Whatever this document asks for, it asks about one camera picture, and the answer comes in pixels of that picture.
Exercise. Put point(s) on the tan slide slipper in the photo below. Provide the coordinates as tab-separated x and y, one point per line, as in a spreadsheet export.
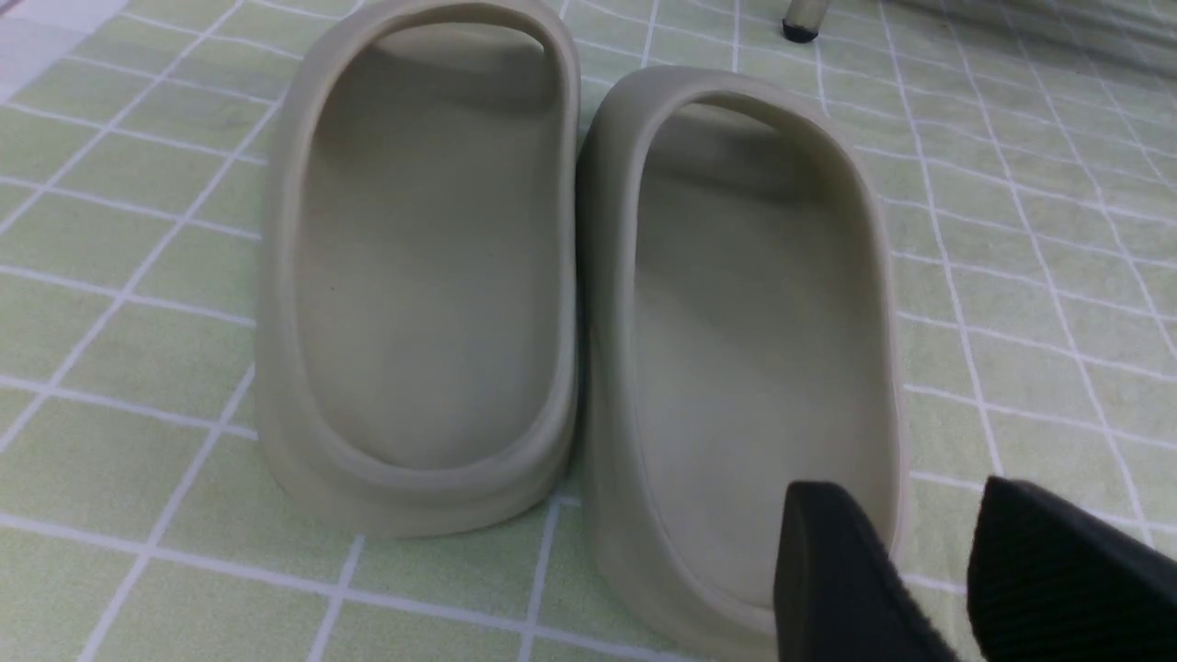
740	336
416	340

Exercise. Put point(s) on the silver metal shoe rack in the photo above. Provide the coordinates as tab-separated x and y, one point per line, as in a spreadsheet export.
803	19

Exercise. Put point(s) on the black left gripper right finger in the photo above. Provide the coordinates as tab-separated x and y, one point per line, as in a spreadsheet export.
1047	581

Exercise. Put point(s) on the tan slide slipper left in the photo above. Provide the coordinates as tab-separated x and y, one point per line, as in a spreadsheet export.
416	340

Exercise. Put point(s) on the green checkered cloth mat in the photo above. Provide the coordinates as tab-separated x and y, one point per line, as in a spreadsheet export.
1024	155

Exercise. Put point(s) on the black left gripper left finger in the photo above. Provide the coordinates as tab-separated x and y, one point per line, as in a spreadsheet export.
837	596

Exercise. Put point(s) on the tan slide slipper right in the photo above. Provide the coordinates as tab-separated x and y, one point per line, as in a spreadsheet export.
740	336

